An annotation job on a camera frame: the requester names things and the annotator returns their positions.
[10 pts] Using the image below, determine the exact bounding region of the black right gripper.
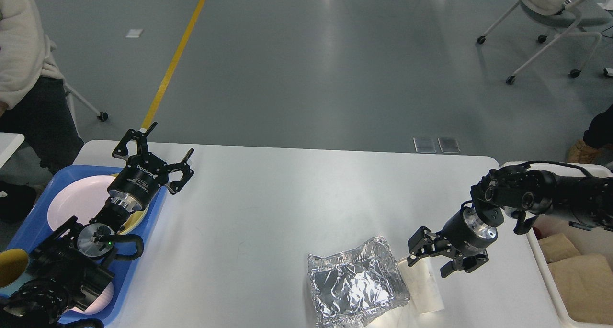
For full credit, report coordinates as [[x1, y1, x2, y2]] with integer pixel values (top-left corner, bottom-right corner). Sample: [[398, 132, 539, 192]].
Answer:
[[407, 207, 499, 278]]

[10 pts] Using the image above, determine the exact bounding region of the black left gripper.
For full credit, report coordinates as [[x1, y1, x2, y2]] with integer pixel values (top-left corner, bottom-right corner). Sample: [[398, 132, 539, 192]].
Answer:
[[106, 122, 195, 211]]

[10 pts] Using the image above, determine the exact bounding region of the white paper cup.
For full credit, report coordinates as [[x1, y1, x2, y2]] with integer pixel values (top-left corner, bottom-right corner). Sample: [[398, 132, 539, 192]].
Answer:
[[397, 258, 445, 315]]

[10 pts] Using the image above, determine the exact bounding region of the pink plate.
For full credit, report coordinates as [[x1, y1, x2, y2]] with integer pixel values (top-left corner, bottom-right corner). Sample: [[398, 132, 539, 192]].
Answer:
[[47, 175, 115, 230]]

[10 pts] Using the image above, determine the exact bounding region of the large foil sheet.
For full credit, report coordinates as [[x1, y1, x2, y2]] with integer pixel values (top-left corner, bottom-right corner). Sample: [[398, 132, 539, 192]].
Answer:
[[308, 236, 411, 328]]

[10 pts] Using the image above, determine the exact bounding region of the pink ribbed mug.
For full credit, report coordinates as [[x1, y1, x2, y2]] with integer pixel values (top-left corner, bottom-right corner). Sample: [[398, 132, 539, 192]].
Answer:
[[70, 283, 114, 315]]

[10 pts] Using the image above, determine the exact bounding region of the brown paper bag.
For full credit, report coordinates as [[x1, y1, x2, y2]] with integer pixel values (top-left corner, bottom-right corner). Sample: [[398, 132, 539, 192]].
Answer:
[[548, 253, 613, 325]]

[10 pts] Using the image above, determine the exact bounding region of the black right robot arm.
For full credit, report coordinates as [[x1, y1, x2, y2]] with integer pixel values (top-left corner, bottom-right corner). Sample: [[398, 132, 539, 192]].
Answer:
[[406, 161, 613, 278]]

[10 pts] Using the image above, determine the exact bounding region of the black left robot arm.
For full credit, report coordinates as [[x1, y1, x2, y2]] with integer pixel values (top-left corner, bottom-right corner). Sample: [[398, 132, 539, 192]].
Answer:
[[1, 122, 194, 328]]

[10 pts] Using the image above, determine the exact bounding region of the yellow plate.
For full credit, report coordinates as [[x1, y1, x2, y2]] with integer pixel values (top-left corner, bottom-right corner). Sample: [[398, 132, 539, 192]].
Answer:
[[108, 172, 150, 235]]

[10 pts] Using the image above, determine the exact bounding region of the brown bag inside bin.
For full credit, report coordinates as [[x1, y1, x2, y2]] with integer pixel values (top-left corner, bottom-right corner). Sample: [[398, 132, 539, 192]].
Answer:
[[538, 233, 582, 263]]

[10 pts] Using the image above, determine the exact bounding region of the white plastic bin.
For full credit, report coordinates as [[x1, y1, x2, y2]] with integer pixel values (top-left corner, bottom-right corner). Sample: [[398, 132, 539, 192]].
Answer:
[[527, 162, 612, 328]]

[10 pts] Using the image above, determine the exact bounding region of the blue plastic tray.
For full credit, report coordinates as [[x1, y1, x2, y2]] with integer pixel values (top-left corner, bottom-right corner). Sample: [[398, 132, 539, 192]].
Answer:
[[7, 166, 138, 327]]

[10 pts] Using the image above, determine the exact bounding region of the person in cream sweater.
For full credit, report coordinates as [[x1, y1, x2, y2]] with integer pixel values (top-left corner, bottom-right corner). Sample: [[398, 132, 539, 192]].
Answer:
[[0, 0, 83, 223]]

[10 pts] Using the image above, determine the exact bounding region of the teal mug yellow inside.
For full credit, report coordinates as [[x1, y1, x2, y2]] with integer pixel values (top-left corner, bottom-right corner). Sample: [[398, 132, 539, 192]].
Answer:
[[0, 248, 31, 297]]

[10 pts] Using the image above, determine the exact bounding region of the person in black trousers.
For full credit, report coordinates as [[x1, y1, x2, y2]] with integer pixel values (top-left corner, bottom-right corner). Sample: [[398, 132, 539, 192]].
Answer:
[[566, 106, 613, 164]]

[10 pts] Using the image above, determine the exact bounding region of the white rolling office chair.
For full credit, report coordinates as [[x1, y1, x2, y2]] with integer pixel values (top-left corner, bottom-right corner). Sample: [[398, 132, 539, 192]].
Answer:
[[477, 0, 612, 85]]

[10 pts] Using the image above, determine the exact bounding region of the white chair frame left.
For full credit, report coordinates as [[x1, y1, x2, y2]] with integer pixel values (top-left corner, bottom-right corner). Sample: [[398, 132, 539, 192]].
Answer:
[[48, 41, 108, 142]]

